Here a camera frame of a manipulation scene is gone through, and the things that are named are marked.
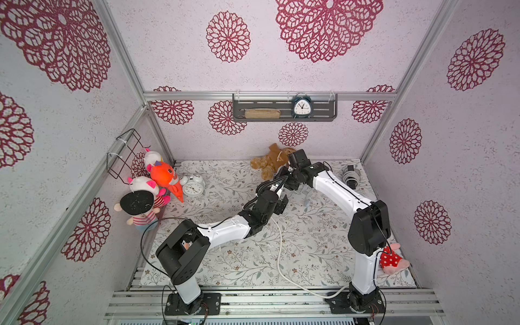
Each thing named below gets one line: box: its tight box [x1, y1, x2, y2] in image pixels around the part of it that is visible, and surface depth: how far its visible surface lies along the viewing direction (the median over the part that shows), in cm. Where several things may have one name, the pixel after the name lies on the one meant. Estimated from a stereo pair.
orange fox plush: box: [146, 160, 185, 203], surface depth 90 cm
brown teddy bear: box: [250, 142, 296, 181], surface depth 112 cm
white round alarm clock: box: [178, 173, 206, 198], surface depth 100 cm
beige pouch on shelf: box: [244, 108, 281, 120], surface depth 91 cm
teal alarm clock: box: [291, 92, 313, 120], surface depth 92 cm
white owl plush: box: [144, 147, 164, 172], surface depth 97 cm
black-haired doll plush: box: [113, 190, 160, 231], surface depth 79 cm
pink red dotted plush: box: [379, 243, 411, 275], surface depth 81 cm
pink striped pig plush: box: [127, 176, 172, 208], surface depth 87 cm
